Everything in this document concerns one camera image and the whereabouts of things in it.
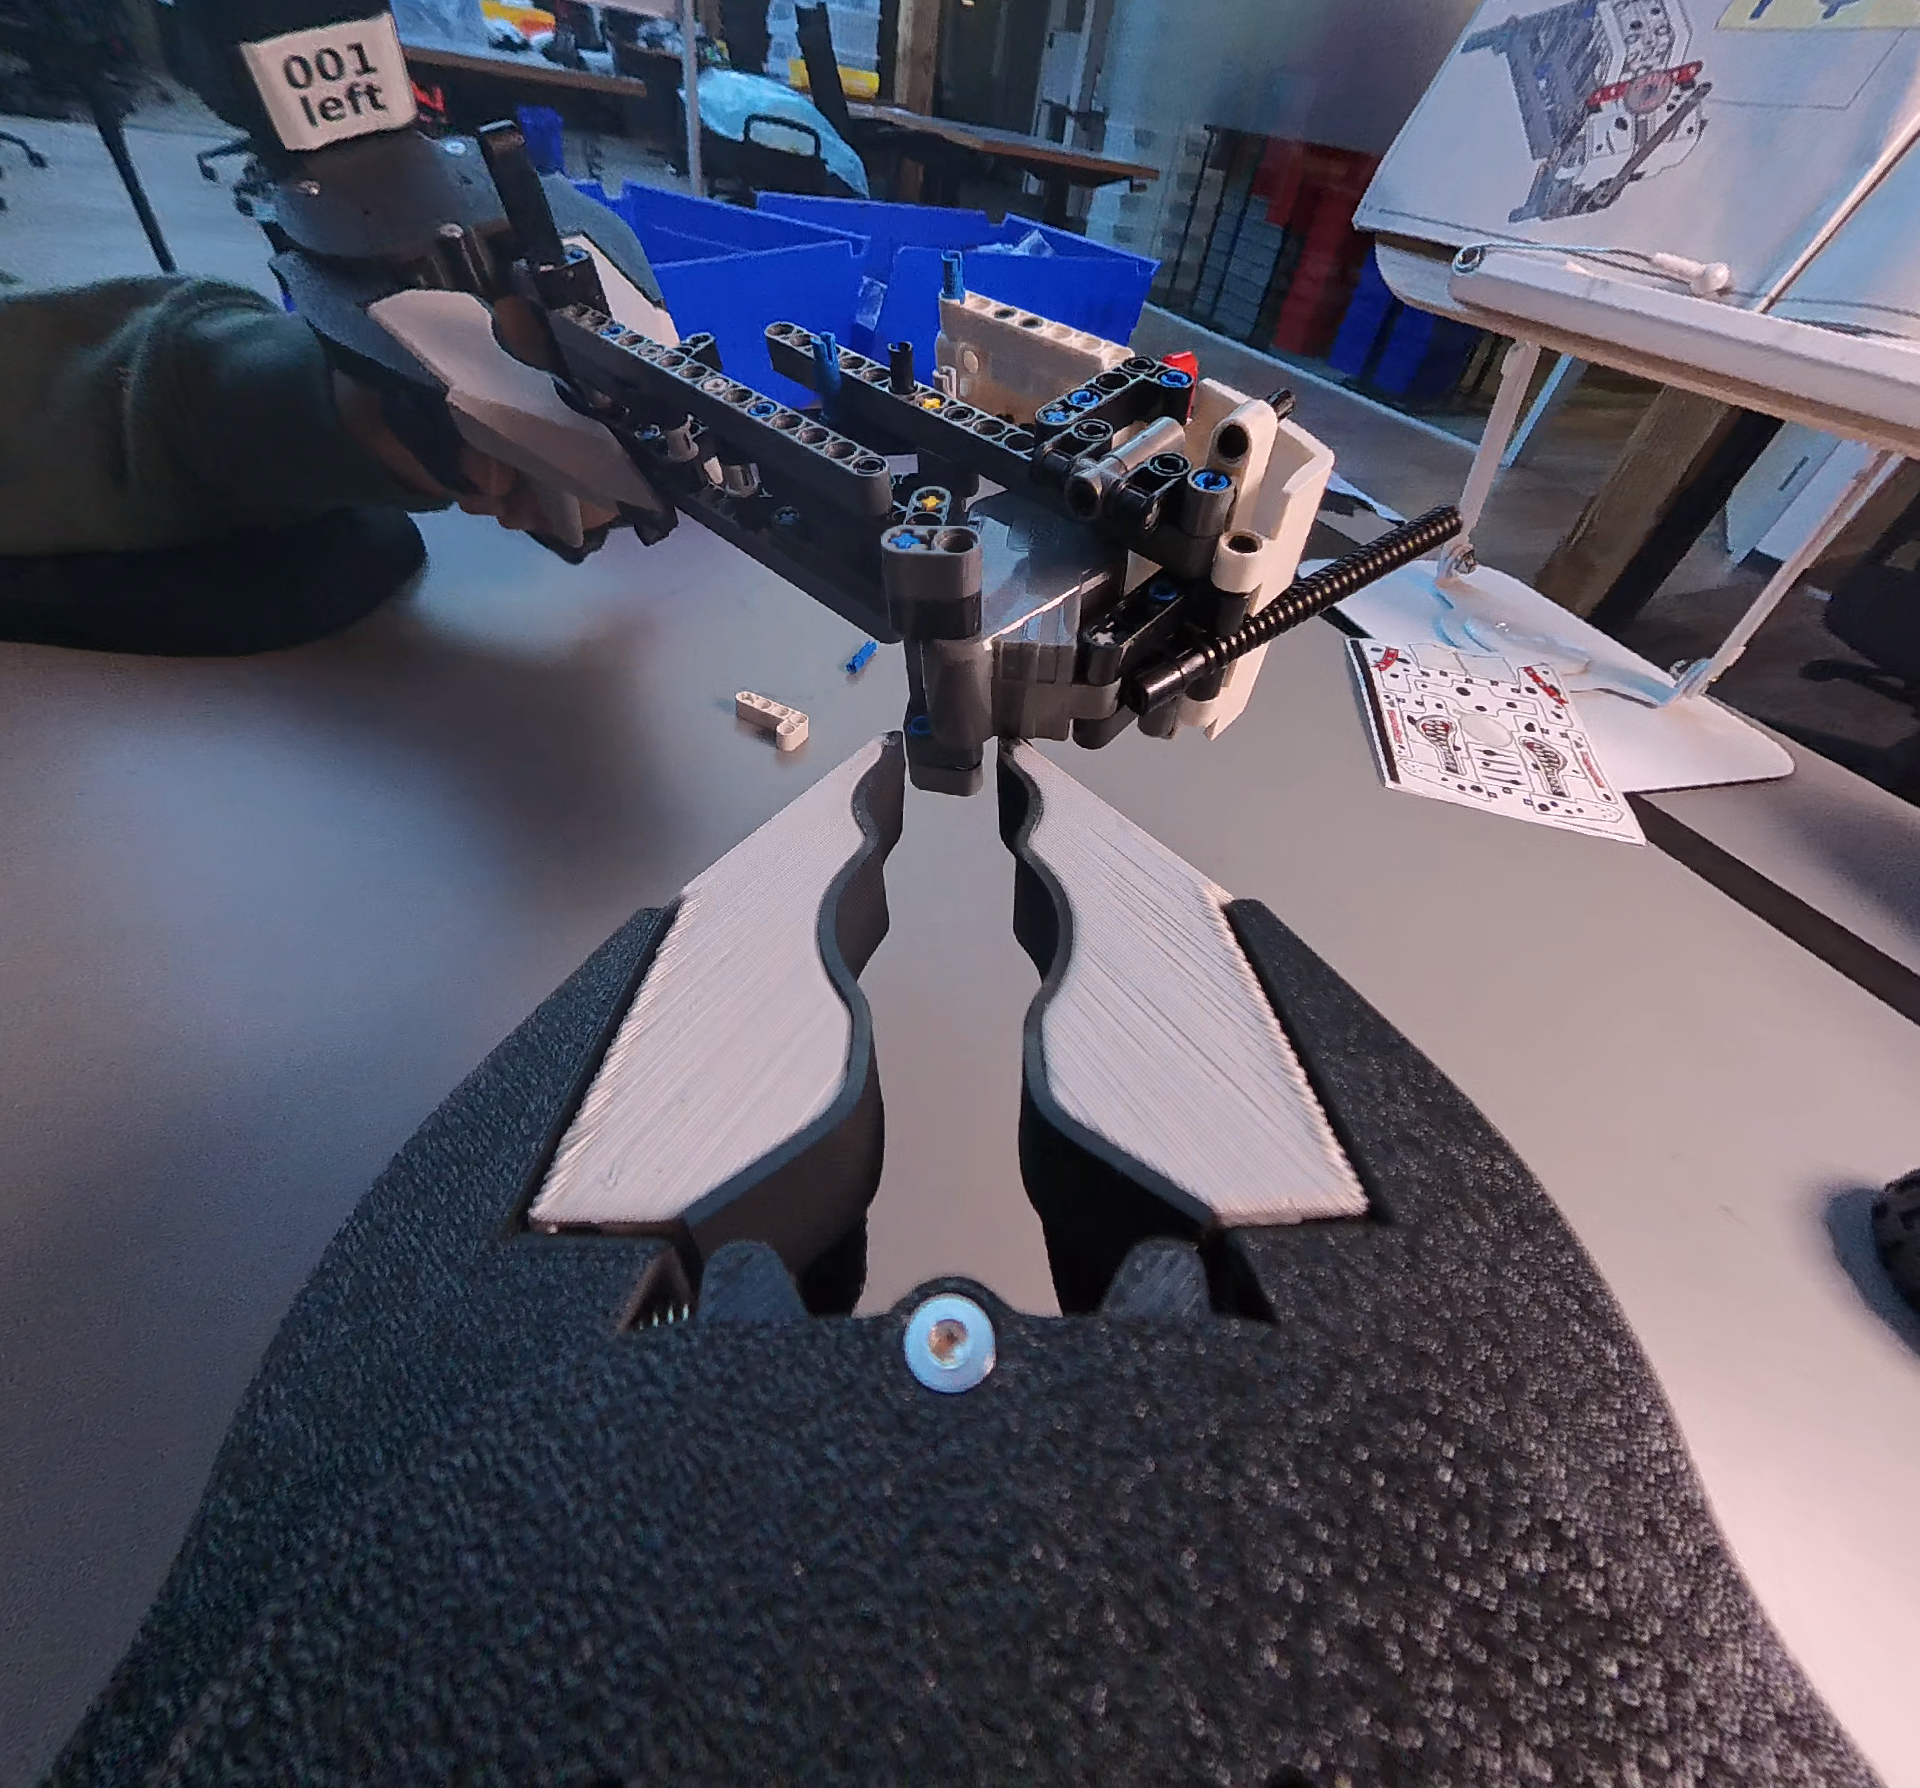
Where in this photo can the book stand with white base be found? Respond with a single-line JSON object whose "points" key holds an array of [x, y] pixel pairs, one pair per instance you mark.
{"points": [[1681, 737]]}

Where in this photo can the toy brick model car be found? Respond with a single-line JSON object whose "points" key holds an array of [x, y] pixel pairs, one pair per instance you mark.
{"points": [[993, 607]]}

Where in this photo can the person's left forearm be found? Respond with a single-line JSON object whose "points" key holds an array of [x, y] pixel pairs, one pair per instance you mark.
{"points": [[176, 441]]}

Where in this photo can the sticker sheet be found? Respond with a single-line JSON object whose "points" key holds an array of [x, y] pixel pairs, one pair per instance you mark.
{"points": [[1503, 737]]}

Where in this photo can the white angled brick piece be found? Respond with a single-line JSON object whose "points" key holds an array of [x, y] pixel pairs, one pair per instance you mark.
{"points": [[771, 726]]}

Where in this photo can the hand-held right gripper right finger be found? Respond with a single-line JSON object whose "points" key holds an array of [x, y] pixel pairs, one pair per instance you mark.
{"points": [[1188, 1065]]}

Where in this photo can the dark background table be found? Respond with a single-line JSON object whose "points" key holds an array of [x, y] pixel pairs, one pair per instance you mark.
{"points": [[1026, 161]]}

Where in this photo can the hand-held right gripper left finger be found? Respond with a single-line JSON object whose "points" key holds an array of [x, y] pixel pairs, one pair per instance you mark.
{"points": [[709, 1065]]}

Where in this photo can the instruction booklet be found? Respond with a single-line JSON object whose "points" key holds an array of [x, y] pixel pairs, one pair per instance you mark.
{"points": [[1588, 82]]}

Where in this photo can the person's left hand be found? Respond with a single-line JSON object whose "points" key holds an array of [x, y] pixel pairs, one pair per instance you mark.
{"points": [[431, 481]]}

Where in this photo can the black toy tyre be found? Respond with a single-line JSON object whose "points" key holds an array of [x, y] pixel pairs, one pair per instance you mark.
{"points": [[1900, 1255]]}

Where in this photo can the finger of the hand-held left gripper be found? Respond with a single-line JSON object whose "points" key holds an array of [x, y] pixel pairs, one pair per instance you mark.
{"points": [[620, 250], [523, 394]]}

